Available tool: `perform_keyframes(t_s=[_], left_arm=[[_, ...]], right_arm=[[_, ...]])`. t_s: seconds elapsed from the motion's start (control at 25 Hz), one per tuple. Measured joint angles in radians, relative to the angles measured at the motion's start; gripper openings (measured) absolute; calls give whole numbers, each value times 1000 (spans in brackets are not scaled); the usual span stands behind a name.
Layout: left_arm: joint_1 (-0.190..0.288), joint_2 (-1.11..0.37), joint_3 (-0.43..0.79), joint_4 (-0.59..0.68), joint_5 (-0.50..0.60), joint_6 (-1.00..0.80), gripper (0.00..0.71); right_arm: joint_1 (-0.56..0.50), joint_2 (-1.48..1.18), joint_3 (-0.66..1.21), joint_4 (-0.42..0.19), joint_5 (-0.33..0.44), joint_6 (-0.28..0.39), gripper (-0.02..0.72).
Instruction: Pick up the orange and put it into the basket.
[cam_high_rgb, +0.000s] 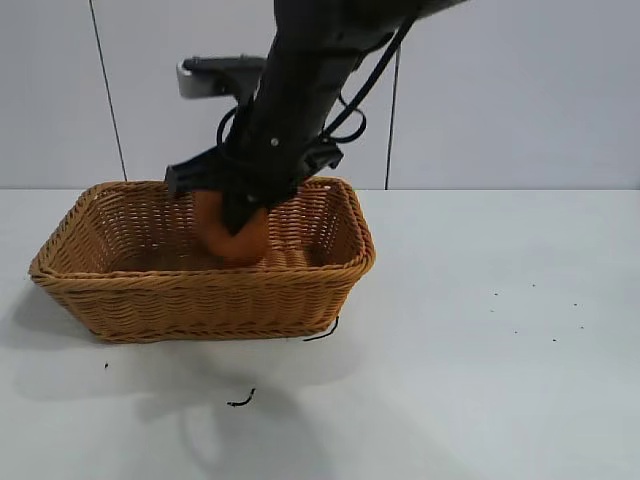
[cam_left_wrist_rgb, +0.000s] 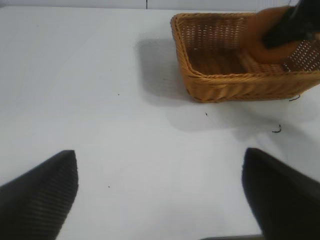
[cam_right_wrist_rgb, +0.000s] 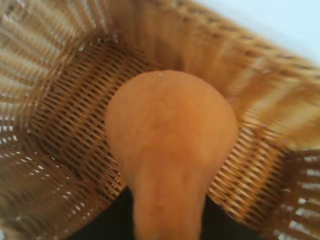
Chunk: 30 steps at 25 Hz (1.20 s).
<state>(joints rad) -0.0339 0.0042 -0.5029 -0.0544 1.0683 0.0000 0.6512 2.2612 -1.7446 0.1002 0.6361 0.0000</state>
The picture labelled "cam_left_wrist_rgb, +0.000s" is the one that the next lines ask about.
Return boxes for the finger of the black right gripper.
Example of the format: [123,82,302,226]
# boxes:
[261,0,320,49]
[283,39,320,73]

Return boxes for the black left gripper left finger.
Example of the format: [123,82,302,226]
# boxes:
[0,149,80,240]

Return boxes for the bumpy orange fruit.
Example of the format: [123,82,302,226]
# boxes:
[245,6,299,65]

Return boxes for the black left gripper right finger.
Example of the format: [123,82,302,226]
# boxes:
[241,147,320,240]

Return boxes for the woven wicker basket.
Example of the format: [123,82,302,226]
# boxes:
[170,12,320,103]

